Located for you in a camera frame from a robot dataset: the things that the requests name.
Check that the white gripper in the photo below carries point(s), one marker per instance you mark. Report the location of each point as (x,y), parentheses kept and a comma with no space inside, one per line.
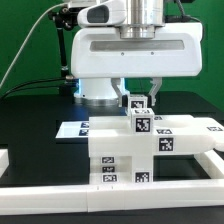
(129,38)

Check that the white chair backrest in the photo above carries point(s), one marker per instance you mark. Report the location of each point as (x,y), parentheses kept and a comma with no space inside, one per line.
(171,135)

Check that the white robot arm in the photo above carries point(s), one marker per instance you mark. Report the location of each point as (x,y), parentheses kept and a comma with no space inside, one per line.
(99,90)

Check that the white marker base sheet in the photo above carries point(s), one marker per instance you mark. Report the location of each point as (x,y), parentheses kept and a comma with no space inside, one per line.
(73,129)

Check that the white block far left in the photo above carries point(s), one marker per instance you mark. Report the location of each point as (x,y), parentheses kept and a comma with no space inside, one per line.
(4,161)

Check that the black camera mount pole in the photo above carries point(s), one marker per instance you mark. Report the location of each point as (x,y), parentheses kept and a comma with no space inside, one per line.
(64,20)

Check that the white boundary frame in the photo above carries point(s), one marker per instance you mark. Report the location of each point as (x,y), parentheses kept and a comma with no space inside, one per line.
(93,198)

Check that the overhead camera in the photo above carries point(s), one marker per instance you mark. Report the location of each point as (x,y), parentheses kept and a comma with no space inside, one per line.
(77,5)

